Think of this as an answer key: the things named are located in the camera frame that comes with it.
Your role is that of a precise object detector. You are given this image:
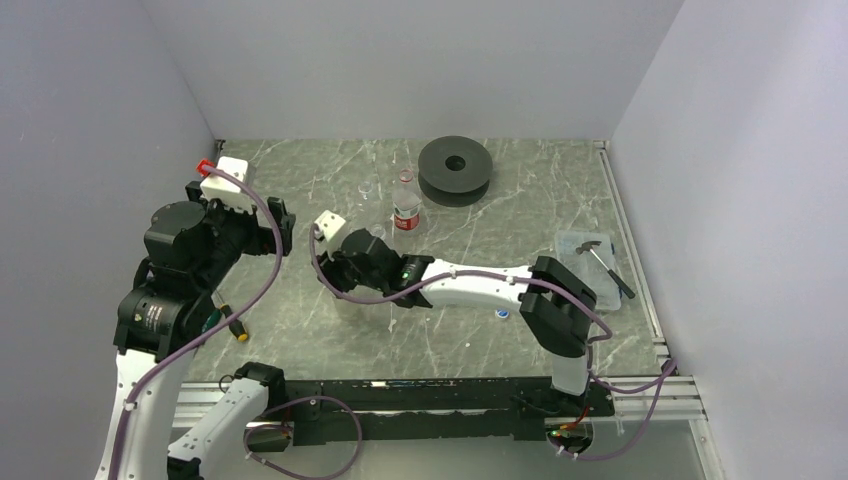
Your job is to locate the clear bottle red label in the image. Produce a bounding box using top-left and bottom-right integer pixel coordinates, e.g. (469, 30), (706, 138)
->
(392, 169), (422, 233)

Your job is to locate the brown bottle green cap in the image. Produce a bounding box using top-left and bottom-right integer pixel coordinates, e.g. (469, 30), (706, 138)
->
(333, 298), (371, 325)

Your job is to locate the clear bottle white cap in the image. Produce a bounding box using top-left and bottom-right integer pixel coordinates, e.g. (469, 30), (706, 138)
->
(369, 224), (387, 239)

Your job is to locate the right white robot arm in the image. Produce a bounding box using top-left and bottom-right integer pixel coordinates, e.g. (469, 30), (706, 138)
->
(310, 223), (598, 415)

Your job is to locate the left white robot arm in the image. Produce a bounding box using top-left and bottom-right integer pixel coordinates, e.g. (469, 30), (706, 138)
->
(96, 181), (296, 479)

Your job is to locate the black yellow screwdriver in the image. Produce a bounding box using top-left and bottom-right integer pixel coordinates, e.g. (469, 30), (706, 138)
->
(219, 304), (249, 343)

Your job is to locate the black round disc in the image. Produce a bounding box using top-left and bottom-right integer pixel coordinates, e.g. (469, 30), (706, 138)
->
(418, 136), (494, 208)

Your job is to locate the clear plastic tray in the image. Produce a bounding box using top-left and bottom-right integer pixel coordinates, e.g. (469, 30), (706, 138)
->
(554, 230), (624, 312)

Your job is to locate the hammer in tray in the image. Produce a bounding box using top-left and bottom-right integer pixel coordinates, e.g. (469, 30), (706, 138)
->
(575, 241), (636, 299)

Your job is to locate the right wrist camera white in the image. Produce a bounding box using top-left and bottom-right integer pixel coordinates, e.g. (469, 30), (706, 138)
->
(313, 210), (350, 255)

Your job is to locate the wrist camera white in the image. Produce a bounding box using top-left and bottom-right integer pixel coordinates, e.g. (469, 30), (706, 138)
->
(313, 210), (350, 255)
(196, 156), (256, 213)

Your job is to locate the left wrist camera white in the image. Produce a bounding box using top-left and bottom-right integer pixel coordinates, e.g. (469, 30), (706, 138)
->
(196, 156), (256, 213)

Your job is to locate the green handled screwdriver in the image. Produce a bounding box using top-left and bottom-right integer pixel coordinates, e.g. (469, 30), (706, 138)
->
(201, 309), (222, 333)

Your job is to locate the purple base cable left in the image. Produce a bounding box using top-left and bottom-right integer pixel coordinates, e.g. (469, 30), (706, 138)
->
(242, 394), (363, 480)

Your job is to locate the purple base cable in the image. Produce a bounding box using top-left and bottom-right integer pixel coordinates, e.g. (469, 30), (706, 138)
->
(547, 357), (680, 463)
(242, 394), (363, 480)

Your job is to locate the black base frame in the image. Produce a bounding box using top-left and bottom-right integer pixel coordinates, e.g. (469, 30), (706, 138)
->
(233, 362), (615, 454)

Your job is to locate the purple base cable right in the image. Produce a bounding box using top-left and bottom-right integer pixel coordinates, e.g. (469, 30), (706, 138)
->
(547, 357), (680, 463)

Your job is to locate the aluminium rail right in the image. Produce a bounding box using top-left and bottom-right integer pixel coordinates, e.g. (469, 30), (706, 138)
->
(593, 140), (707, 424)

